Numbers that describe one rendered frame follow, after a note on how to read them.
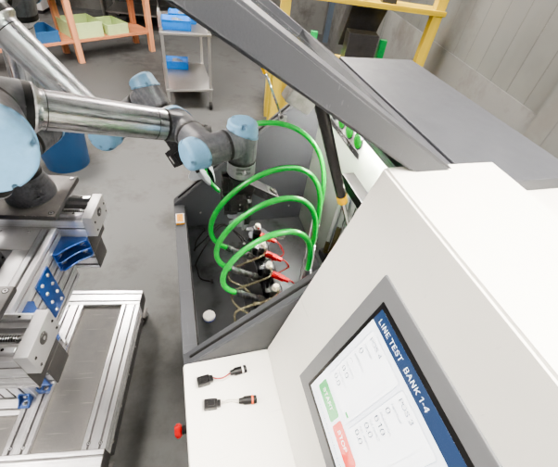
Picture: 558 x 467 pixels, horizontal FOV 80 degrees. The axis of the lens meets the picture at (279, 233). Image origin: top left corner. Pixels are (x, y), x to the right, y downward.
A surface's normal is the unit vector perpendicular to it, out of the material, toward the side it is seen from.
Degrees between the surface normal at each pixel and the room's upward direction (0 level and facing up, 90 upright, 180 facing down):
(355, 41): 90
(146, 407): 0
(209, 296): 0
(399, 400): 76
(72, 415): 0
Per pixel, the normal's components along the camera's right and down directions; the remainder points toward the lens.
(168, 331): 0.11, -0.71
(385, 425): -0.90, -0.07
